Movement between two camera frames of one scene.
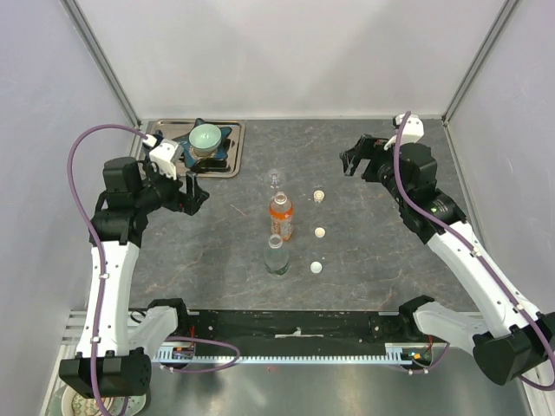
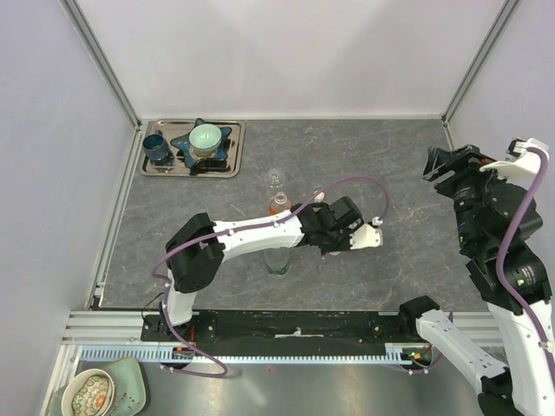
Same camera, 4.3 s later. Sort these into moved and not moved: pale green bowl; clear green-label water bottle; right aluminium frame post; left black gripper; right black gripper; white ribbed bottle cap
Moved: right black gripper; left black gripper
Not moved: clear green-label water bottle; right aluminium frame post; pale green bowl; white ribbed bottle cap
